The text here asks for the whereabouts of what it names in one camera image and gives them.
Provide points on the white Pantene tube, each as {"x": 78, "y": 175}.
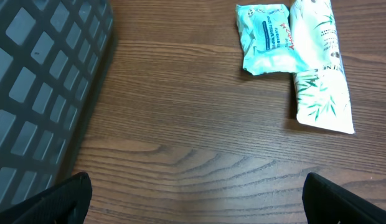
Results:
{"x": 321, "y": 90}

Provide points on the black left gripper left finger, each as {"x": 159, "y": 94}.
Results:
{"x": 67, "y": 202}

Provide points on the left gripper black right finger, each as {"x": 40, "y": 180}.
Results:
{"x": 326, "y": 202}

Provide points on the grey plastic basket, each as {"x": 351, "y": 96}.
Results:
{"x": 54, "y": 55}

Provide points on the teal snack packet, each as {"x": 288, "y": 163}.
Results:
{"x": 266, "y": 40}

